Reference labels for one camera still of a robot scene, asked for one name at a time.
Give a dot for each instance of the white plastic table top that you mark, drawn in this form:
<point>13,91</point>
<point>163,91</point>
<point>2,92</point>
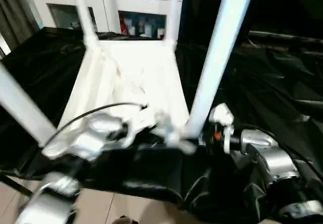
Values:
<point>131,82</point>

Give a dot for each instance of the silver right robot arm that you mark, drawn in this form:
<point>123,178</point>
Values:
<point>275,156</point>

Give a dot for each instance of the white plastic table leg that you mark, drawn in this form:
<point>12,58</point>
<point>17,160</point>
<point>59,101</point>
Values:
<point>22,103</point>
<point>174,12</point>
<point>85,17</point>
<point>219,52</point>

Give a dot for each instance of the black work mat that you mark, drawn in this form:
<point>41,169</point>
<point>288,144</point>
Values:
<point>272,82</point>

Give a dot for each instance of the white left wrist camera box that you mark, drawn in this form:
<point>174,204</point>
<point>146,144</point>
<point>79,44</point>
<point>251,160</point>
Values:
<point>138,123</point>

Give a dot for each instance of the black piano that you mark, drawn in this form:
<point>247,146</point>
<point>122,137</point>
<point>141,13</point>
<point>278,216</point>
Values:
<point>277,4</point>

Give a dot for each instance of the grey curtain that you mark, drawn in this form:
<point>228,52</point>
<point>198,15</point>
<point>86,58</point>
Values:
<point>17,14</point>

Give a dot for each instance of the black folding table frame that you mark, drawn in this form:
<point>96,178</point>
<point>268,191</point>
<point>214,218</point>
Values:
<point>15,185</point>

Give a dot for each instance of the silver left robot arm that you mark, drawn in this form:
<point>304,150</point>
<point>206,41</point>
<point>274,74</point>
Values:
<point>88,138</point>

